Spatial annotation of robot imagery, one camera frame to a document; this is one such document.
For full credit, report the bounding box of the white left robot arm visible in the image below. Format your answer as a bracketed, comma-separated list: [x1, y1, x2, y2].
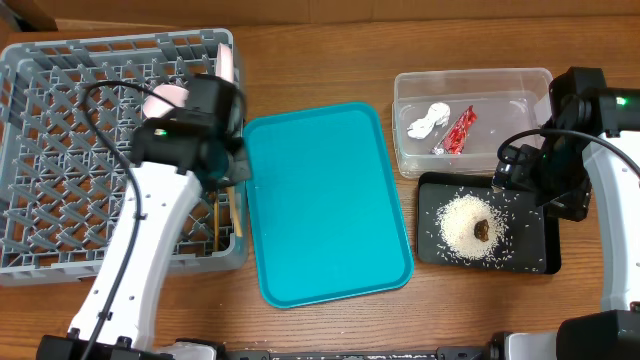
[36, 71, 250, 359]

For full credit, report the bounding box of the brown food lump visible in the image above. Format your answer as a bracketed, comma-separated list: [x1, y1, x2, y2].
[474, 219, 490, 242]

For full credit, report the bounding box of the clear plastic bin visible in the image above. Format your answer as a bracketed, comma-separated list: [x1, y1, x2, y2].
[392, 68, 552, 178]

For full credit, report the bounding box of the white rice pile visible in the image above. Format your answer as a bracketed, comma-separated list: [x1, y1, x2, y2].
[436, 194, 508, 260]

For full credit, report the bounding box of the white napkin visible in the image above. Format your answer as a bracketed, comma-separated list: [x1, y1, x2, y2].
[407, 102, 451, 140]

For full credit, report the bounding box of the red snack wrapper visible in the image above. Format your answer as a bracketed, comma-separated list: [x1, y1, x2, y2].
[431, 106, 477, 155]

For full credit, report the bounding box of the grey dish rack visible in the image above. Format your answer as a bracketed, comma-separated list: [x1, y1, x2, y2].
[1, 28, 234, 287]

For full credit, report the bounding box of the teal serving tray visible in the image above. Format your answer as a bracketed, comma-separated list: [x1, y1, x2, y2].
[244, 102, 414, 308]

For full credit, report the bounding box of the small pink bowl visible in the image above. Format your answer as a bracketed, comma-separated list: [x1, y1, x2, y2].
[142, 84, 189, 118]

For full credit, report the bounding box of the wooden chopstick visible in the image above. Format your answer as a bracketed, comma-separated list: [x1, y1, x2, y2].
[226, 187, 243, 237]
[213, 195, 220, 252]

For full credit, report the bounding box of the black tray bin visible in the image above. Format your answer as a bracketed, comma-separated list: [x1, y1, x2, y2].
[416, 172, 561, 274]

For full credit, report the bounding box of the large white plate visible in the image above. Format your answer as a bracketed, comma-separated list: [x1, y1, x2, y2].
[215, 44, 234, 83]

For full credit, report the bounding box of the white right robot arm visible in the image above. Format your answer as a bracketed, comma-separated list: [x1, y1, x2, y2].
[484, 67, 639, 360]

